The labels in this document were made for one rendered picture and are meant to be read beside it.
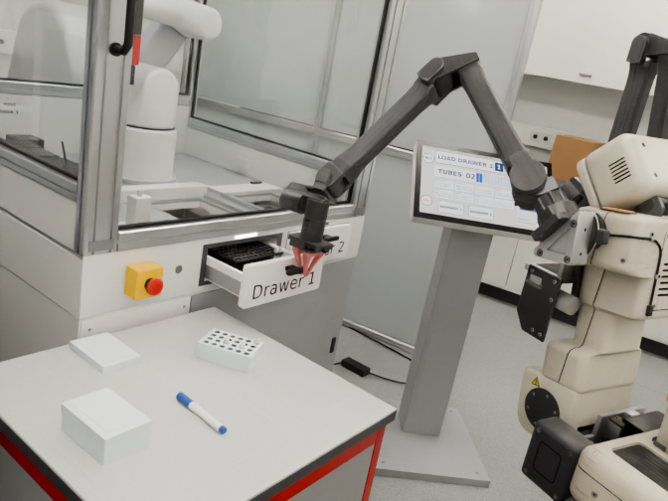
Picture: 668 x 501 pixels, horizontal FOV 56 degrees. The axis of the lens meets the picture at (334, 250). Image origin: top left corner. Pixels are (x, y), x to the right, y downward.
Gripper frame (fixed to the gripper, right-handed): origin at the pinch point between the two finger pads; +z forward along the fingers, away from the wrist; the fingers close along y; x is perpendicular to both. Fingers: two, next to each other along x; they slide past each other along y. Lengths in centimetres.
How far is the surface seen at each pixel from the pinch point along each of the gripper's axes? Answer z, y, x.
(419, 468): 85, -15, -75
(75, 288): 5, 22, 50
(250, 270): -1.7, 3.0, 16.8
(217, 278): 5.0, 14.5, 15.7
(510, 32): -81, 35, -160
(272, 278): 1.6, 3.0, 8.2
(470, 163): -28, 5, -91
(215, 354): 12.1, -5.8, 32.6
